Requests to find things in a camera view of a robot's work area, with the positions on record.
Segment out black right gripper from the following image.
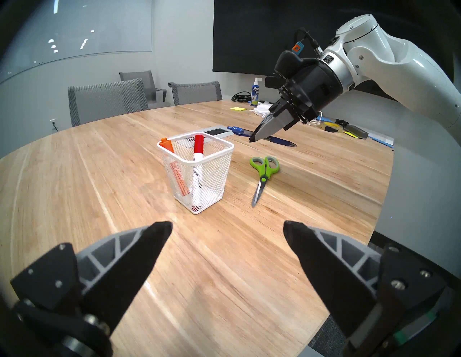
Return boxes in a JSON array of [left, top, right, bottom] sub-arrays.
[[249, 60, 343, 143]]

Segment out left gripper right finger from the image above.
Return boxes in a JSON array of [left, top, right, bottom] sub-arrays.
[[283, 220, 448, 357]]

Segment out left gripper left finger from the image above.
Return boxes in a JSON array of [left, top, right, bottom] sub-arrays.
[[10, 221, 173, 337]]

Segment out blue ballpoint pen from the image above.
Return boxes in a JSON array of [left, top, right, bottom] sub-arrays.
[[227, 126, 297, 147]]

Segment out red cap dotted marker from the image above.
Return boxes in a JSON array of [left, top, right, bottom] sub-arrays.
[[191, 135, 206, 213]]

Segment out orange cap white marker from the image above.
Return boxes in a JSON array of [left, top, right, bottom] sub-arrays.
[[160, 137, 191, 196]]

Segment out white mesh pen holder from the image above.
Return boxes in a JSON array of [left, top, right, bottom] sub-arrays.
[[157, 131, 234, 214]]

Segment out whiteboard cleaner spray bottle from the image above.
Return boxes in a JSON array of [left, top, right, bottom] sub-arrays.
[[251, 77, 263, 107]]

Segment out grey table power outlet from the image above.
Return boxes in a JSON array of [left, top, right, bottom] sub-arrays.
[[203, 125, 234, 139]]

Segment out low grey mesh chair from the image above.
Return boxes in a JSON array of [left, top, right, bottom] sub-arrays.
[[168, 81, 223, 106]]

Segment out white paper sheet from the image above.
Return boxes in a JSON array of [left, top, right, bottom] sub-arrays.
[[367, 131, 394, 148]]

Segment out grey armrest office chair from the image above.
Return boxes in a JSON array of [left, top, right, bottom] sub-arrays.
[[119, 69, 168, 108]]

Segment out wide grey mesh chair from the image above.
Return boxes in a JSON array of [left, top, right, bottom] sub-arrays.
[[68, 77, 149, 127]]

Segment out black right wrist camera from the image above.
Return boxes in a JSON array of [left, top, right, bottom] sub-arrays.
[[276, 50, 319, 81]]

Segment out green handled scissors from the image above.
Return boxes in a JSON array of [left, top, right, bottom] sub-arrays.
[[250, 156, 280, 208]]

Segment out black right camera cable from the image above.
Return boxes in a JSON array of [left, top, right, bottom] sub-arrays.
[[294, 28, 323, 58]]

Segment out large black wall screen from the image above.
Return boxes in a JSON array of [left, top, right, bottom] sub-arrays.
[[212, 0, 461, 98]]

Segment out glass wall board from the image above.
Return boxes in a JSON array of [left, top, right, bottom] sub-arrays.
[[0, 0, 152, 83]]

